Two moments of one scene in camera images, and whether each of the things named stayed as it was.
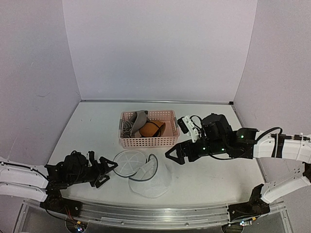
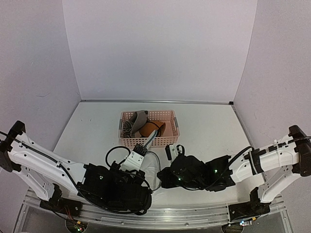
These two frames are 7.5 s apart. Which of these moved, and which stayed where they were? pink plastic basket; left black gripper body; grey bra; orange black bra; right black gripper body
Moved: left black gripper body; right black gripper body
Stayed: pink plastic basket; grey bra; orange black bra
